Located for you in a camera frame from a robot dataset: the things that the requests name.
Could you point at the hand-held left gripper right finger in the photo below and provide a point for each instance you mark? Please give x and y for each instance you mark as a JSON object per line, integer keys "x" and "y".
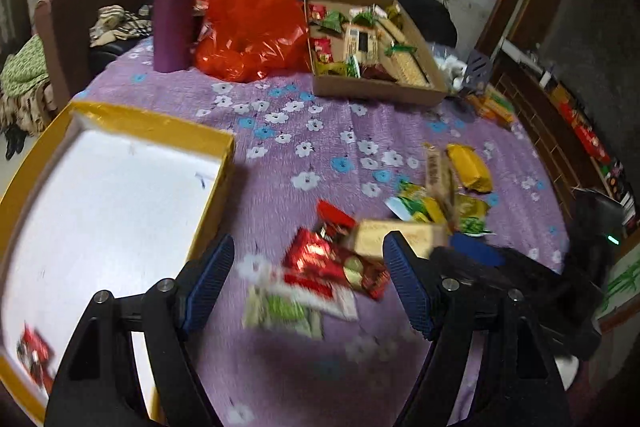
{"x": 407, "y": 282}

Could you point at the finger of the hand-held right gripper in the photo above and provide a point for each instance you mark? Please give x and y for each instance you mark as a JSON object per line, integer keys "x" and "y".
{"x": 475, "y": 249}

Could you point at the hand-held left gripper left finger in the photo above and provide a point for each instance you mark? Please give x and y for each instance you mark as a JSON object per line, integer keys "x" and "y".
{"x": 210, "y": 282}

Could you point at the dark red snack packet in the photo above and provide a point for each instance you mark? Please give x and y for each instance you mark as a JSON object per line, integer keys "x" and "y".
{"x": 365, "y": 277}

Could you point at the beige biscuit packet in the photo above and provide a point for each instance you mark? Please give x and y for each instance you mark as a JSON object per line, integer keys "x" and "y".
{"x": 375, "y": 237}

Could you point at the green yellow snack packet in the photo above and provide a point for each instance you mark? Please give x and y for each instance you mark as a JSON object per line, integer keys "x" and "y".
{"x": 415, "y": 204}

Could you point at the green white snack packet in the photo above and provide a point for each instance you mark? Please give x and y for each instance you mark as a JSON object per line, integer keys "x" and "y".
{"x": 280, "y": 314}

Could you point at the brown barcode biscuit packet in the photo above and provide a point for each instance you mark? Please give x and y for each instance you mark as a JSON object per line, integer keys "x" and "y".
{"x": 439, "y": 179}

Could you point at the yellow foil snack packet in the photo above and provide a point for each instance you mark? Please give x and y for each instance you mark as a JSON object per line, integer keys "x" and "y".
{"x": 470, "y": 167}

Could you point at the white red snack packet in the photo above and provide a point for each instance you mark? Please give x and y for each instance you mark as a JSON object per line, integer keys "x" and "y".
{"x": 320, "y": 294}

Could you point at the red foil snack packet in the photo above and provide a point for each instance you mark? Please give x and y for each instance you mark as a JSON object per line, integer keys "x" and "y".
{"x": 312, "y": 254}

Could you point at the yellow cardboard box white inside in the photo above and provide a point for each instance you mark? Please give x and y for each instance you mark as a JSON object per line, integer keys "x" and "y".
{"x": 115, "y": 207}

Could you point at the gold green snack packet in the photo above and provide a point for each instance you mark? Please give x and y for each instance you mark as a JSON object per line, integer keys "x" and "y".
{"x": 470, "y": 214}

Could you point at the bamboo print picture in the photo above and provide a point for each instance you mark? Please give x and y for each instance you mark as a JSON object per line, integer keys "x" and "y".
{"x": 622, "y": 292}

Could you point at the orange snack packet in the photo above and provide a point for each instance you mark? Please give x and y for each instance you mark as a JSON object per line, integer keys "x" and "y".
{"x": 482, "y": 107}
{"x": 500, "y": 104}

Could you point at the wooden shelf with boxes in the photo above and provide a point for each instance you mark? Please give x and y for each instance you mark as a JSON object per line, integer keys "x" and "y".
{"x": 575, "y": 117}

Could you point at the purple floral tablecloth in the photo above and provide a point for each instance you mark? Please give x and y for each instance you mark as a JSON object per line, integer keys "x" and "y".
{"x": 310, "y": 142}

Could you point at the grey slotted plastic holder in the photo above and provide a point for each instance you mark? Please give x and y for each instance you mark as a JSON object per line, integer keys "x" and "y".
{"x": 477, "y": 69}

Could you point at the white crumpled tissue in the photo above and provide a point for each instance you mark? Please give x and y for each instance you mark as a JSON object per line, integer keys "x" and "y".
{"x": 450, "y": 69}

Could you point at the brown cardboard box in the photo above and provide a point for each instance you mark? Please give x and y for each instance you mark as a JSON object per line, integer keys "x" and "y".
{"x": 380, "y": 94}

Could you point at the red wrapped candy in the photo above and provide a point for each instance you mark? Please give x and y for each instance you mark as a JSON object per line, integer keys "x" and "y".
{"x": 36, "y": 354}

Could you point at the pile of assorted snack packets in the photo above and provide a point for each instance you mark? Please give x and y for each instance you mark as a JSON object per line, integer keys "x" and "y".
{"x": 370, "y": 42}

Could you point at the black boots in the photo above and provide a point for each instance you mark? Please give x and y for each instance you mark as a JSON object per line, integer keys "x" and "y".
{"x": 15, "y": 142}

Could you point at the beige printed blanket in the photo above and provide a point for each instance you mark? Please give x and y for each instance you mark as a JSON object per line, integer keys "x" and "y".
{"x": 20, "y": 107}

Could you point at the plaid cloth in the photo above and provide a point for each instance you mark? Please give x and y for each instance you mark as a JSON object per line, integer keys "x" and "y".
{"x": 117, "y": 24}

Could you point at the red plastic bag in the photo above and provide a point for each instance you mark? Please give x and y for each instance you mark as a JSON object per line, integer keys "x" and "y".
{"x": 245, "y": 7}

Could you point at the green patterned blanket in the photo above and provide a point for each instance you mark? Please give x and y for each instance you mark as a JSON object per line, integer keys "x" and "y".
{"x": 22, "y": 64}

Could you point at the brown armchair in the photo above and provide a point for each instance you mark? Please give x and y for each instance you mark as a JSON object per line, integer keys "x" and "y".
{"x": 65, "y": 7}

